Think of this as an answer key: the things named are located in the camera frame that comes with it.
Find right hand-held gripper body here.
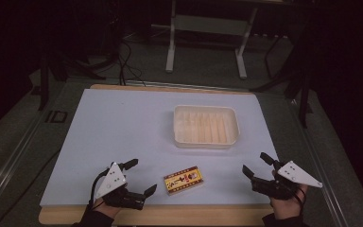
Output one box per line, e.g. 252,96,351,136
251,160,323,201

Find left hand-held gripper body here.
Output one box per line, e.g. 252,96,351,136
94,162,147,211

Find yellow and red small box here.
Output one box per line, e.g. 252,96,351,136
163,166,204,196

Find white plastic tray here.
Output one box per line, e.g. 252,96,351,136
172,104,241,150

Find person's left hand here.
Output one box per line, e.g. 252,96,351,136
94,201,123,219

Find person's right hand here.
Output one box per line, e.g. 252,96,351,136
269,183,309,220

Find pale blue table mat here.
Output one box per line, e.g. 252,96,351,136
39,88,280,208

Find black metal stand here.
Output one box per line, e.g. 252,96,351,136
251,29,314,129
37,46,108,112

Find dark floor socket plate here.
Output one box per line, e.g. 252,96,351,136
44,110,68,124

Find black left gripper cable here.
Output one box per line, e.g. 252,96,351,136
89,169,112,210

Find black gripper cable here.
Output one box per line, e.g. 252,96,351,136
292,187,307,217
89,169,112,210

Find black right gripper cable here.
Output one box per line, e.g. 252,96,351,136
292,187,307,217

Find metal floor rail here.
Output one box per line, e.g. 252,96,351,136
0,108,50,217
288,98,352,227

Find black floor cables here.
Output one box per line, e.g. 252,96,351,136
116,39,147,87

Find white metal table frame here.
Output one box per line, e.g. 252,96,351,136
164,0,260,80

